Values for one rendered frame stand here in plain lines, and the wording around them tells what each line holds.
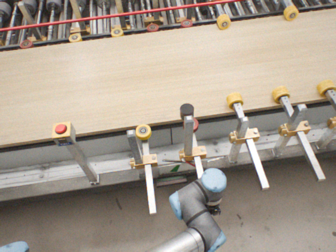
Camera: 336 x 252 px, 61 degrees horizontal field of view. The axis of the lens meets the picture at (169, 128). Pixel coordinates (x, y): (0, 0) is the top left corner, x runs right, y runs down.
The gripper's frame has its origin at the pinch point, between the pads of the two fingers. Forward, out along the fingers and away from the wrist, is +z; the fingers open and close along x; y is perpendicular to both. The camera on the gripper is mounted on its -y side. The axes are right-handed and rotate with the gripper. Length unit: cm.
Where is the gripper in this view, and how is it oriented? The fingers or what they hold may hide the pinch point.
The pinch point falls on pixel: (206, 206)
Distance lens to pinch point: 139.4
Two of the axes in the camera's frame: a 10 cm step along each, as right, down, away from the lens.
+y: 1.3, 8.2, -5.6
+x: 9.9, -1.4, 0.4
